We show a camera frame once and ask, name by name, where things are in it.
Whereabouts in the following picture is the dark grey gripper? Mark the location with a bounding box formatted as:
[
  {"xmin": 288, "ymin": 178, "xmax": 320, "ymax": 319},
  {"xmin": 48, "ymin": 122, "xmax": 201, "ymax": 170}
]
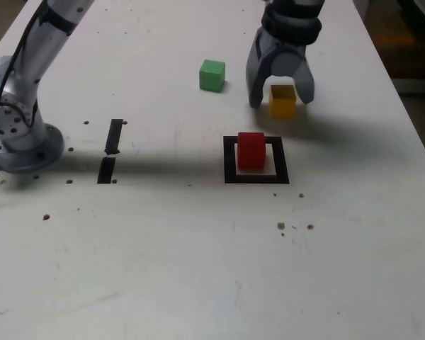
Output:
[{"xmin": 245, "ymin": 28, "xmax": 317, "ymax": 109}]

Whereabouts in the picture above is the yellow cube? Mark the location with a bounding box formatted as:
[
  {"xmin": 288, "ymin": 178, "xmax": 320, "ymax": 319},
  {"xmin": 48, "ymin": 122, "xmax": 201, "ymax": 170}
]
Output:
[{"xmin": 268, "ymin": 84, "xmax": 298, "ymax": 119}]

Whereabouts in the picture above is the green cube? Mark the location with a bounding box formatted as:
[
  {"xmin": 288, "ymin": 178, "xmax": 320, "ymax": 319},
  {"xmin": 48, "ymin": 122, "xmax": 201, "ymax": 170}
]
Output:
[{"xmin": 198, "ymin": 59, "xmax": 227, "ymax": 94}]

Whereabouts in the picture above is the red cube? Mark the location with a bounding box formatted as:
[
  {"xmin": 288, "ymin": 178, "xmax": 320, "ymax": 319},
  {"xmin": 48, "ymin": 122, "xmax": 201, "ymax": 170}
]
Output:
[{"xmin": 236, "ymin": 131, "xmax": 268, "ymax": 171}]

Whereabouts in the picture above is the black tape square outline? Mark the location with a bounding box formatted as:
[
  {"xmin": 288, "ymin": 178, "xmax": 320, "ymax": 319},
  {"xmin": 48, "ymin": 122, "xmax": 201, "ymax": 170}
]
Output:
[{"xmin": 222, "ymin": 135, "xmax": 290, "ymax": 185}]

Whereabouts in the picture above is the black tape strip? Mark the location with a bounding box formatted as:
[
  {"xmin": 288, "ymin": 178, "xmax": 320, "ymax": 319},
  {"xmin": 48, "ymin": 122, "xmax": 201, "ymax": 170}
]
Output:
[{"xmin": 96, "ymin": 118, "xmax": 124, "ymax": 185}]

